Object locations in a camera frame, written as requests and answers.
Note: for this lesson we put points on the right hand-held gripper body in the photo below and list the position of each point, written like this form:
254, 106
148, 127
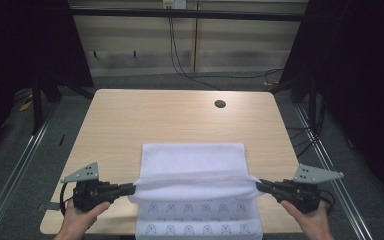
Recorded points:
301, 195

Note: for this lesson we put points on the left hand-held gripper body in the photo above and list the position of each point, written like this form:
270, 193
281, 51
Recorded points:
90, 195

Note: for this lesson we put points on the white printed towel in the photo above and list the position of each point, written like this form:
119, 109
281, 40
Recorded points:
193, 166

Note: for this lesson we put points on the person's left hand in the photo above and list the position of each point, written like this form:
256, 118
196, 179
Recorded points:
78, 220

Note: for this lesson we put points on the person's right hand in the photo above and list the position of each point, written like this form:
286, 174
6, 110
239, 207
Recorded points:
310, 221

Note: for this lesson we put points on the grey tape strip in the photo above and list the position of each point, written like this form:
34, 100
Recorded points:
46, 206

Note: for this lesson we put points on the small black floor strip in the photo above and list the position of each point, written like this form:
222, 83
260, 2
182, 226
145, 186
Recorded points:
62, 140

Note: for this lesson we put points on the dark round table grommet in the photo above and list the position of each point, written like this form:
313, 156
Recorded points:
220, 103

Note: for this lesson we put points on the yellow object on floor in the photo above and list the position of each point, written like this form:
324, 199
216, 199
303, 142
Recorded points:
25, 106

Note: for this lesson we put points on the dark curtain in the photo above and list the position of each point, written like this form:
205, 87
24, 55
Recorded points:
363, 83
20, 50

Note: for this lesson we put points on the black horizontal metal bar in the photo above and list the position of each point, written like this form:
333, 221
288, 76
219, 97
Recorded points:
186, 14

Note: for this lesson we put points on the aluminium floor rail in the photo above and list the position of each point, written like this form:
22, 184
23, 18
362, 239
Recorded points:
333, 156
16, 170

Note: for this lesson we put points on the small black wall hook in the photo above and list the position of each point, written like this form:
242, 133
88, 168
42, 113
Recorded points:
134, 53
95, 53

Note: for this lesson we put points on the white wall outlet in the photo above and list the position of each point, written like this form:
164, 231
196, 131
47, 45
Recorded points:
174, 4

